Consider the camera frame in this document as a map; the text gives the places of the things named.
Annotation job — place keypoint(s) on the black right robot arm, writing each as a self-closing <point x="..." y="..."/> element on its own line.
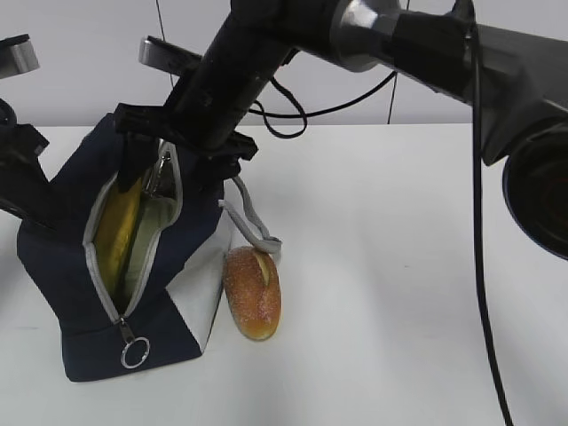
<point x="516" y="82"/>

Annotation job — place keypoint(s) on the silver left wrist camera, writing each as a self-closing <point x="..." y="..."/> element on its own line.
<point x="18" y="56"/>

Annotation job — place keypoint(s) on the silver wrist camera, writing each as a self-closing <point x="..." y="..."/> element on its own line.
<point x="167" y="57"/>
<point x="18" y="56"/>

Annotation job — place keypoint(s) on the navy blue lunch bag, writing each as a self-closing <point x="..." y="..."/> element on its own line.
<point x="170" y="314"/>

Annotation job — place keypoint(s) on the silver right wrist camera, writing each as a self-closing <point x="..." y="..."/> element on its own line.
<point x="167" y="57"/>

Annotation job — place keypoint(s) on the brown bread roll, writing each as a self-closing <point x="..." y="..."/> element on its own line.
<point x="252" y="288"/>

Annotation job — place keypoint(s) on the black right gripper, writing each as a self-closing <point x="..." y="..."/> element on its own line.
<point x="205" y="106"/>

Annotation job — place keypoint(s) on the green lidded food container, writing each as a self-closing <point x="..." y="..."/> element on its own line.
<point x="155" y="214"/>

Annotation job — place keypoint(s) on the yellow banana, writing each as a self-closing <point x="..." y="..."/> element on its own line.
<point x="115" y="232"/>

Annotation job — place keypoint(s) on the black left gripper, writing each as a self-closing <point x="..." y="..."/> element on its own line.
<point x="25" y="190"/>

